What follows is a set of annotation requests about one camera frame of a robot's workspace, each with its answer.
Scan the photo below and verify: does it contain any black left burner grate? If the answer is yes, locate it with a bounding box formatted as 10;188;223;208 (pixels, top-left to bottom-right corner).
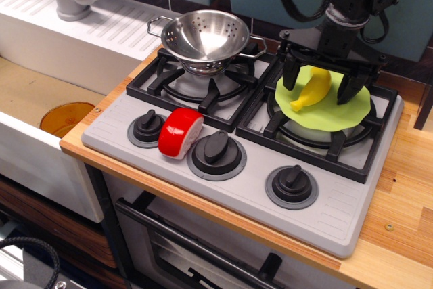
127;48;273;133

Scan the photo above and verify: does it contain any yellow toy banana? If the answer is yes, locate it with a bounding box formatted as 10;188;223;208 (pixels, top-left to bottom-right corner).
290;66;332;112

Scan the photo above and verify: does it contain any orange sink drain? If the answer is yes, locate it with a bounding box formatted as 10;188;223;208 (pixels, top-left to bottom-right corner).
39;102;95;138

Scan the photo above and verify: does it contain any black stove knob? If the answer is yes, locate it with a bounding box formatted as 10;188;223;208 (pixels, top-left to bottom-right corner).
127;109;166;149
265;164;319;210
187;130;247;181

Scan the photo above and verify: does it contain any black middle stove knob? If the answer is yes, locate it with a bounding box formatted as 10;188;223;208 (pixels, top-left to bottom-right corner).
187;130;247;181

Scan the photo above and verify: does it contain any black right burner grate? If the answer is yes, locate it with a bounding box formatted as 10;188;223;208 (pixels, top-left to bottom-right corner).
236;58;403;183

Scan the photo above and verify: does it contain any black left stove knob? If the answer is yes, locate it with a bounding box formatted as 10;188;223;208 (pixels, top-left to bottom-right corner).
127;109;166;149

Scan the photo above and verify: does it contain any black burner grate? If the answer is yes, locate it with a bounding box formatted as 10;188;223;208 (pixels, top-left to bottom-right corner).
236;58;403;183
127;48;273;133

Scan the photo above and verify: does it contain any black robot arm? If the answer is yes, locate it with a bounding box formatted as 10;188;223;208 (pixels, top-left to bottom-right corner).
278;0;398;104

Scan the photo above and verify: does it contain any grey toy stove top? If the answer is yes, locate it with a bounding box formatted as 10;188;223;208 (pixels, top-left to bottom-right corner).
81;49;403;257

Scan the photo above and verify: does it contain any black braided cable lower left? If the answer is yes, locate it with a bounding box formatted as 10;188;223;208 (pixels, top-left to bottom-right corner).
0;236;61;289

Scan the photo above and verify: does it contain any white toy sink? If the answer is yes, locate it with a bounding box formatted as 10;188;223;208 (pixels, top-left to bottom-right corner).
1;0;167;223

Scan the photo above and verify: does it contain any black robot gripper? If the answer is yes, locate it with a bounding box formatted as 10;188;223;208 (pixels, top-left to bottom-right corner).
279;18;388;105

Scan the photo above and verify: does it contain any green round plate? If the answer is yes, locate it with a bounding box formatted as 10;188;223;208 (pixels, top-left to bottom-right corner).
275;66;371;132

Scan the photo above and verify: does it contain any toy oven door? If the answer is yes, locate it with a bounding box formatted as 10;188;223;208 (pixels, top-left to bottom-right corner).
114;192;349;288

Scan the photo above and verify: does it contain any black right stove knob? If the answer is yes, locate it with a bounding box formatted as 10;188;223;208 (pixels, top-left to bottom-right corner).
265;164;319;210

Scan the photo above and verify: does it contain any steel colander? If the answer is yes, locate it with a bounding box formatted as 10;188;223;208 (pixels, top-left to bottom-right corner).
147;9;267;76

